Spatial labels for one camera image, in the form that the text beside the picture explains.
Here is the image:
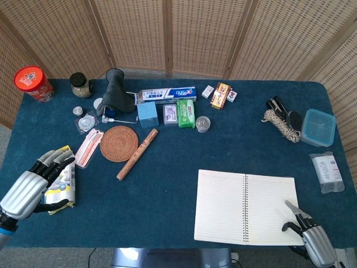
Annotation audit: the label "pink toothbrush package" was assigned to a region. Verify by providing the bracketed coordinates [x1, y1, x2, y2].
[74, 128, 104, 170]

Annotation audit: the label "dark grey cloth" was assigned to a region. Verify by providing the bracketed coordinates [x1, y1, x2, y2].
[96, 68, 137, 117]

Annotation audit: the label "woven bamboo folding screen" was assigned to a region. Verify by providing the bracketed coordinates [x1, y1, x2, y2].
[0, 0, 357, 151]

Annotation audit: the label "glass jar with black lid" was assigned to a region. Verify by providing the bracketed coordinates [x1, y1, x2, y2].
[69, 72, 94, 99]

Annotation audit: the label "brown paper-wrapped stick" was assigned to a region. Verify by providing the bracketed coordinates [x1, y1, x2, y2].
[116, 128, 159, 181]

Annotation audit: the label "blue white toothpaste box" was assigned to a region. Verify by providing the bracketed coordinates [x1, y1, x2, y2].
[134, 86, 197, 106]

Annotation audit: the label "black cable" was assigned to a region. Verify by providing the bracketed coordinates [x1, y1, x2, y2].
[88, 247, 98, 268]

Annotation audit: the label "yellow white roll refill pack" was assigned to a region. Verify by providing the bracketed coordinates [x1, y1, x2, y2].
[41, 145, 76, 216]

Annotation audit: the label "yellow red card box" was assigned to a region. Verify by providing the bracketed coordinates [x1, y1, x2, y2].
[210, 82, 233, 110]

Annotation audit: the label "black clips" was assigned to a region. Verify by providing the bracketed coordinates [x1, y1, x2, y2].
[265, 95, 290, 121]

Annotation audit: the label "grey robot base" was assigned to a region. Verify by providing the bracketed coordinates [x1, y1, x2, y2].
[111, 247, 232, 268]

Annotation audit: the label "dark blue tablecloth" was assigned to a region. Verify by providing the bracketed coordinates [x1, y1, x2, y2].
[0, 78, 357, 249]

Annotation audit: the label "black round disc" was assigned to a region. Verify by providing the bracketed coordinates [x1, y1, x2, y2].
[286, 111, 303, 131]

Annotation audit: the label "red round canister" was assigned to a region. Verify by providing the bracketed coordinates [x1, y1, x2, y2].
[13, 65, 55, 103]

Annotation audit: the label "small white box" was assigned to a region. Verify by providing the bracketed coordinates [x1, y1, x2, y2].
[201, 85, 215, 99]

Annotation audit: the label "spiral notebook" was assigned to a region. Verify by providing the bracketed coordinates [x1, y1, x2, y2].
[194, 169, 305, 246]

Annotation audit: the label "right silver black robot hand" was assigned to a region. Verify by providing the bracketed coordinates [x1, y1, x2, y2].
[281, 199, 337, 268]

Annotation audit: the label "round white disc in packet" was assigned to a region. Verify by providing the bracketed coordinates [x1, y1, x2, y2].
[74, 111, 100, 135]

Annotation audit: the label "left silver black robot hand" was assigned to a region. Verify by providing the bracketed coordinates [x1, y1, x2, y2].
[0, 150, 76, 221]

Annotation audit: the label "clear packet of white pads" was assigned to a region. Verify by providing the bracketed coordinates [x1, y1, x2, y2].
[308, 152, 345, 195]

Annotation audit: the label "blue clear plastic container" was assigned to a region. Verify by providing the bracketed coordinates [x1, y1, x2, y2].
[300, 108, 337, 148]

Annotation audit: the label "green wet wipes pack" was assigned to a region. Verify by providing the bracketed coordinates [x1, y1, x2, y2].
[176, 99, 196, 129]

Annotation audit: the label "round woven rattan coaster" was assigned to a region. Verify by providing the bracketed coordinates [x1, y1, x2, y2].
[99, 125, 139, 162]

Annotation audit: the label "light blue cardboard box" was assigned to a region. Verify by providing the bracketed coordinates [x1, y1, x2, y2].
[137, 101, 160, 129]

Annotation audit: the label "beige twine bundle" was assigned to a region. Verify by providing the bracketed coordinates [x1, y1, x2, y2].
[261, 109, 301, 143]

